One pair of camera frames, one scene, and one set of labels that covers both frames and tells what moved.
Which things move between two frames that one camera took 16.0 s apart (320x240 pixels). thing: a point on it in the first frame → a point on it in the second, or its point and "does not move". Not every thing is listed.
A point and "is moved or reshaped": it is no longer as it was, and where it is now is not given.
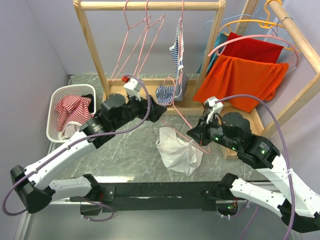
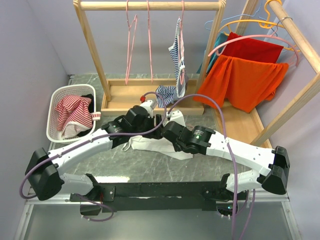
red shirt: x=254 y=49 does not move
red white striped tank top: x=72 y=108 does not move
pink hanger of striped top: x=148 y=25 is moved or reshaped
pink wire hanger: x=148 y=17 is moved or reshaped
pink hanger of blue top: x=180 y=46 does not move
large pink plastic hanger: x=219 y=49 does not move
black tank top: x=91 y=104 does not move
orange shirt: x=228 y=76 does not move
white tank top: x=177 y=154 → x=159 y=145
